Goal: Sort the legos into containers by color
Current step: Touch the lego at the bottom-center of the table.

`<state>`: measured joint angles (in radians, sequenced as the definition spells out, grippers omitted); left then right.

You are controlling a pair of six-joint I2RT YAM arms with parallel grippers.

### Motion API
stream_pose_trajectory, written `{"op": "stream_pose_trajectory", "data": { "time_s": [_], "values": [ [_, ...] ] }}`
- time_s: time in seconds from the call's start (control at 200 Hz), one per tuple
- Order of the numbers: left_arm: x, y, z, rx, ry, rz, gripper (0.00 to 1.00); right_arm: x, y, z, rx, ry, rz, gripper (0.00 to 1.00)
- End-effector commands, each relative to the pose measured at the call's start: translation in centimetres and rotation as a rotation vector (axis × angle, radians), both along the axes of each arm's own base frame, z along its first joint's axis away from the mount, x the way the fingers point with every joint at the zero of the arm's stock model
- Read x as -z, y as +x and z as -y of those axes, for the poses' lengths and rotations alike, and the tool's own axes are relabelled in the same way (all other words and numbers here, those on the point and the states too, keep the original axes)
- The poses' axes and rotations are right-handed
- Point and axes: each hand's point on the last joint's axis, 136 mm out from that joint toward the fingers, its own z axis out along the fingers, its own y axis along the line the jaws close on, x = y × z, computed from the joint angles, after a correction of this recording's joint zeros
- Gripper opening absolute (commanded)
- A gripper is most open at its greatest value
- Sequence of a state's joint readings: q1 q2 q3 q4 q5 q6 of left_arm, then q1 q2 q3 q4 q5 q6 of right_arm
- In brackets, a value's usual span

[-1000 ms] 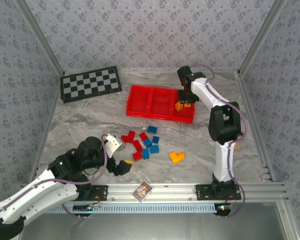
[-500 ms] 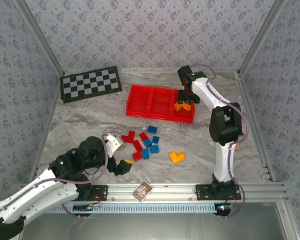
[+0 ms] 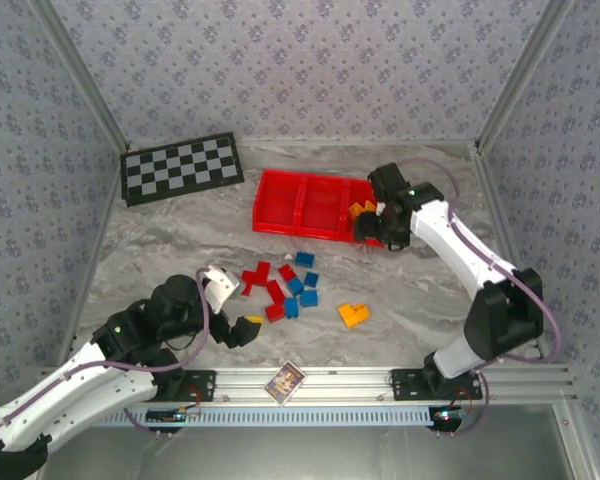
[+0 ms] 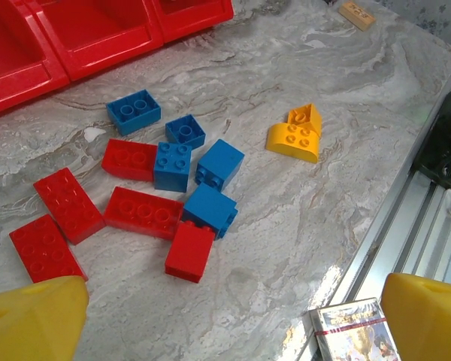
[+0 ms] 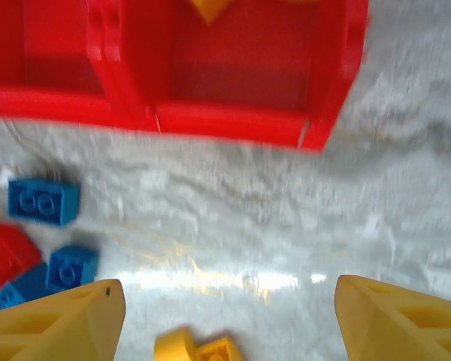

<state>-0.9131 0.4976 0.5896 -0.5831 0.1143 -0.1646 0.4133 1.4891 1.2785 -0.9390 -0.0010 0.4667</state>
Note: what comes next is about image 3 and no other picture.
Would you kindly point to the small circuit board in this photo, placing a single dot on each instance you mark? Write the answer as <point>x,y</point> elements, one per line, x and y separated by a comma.
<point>172,416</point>
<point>447,415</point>

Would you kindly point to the long red lego brick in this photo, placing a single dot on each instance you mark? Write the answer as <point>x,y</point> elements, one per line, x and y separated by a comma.
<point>262,270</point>
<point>275,291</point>

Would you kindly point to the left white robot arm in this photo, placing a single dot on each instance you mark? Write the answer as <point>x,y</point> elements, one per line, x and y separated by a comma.
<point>80,385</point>

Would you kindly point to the wide aluminium base rail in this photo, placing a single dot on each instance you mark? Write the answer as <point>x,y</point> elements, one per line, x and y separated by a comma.
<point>340,385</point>

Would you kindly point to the thin aluminium rail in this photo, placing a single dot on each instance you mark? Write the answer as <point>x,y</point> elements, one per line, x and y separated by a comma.
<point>355,143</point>

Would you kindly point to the red three-compartment bin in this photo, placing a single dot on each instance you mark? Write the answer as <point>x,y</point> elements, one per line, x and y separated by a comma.
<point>320,205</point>

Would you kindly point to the grey black checkerboard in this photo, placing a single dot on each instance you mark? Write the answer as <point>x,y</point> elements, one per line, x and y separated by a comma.
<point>180,167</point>

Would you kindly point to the colourful playing card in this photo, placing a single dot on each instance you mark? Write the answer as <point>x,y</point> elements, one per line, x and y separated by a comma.
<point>284,382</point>

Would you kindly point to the aluminium frame post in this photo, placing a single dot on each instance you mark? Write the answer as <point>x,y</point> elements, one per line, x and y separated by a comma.
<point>525,75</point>
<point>80,75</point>

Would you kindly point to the aluminium side rail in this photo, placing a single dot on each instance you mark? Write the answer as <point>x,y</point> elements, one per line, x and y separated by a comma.
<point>91,260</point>
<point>502,225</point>

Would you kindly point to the blue lego brick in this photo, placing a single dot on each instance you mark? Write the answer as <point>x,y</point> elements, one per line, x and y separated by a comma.
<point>309,298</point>
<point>295,286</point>
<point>305,258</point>
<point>311,279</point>
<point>291,306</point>

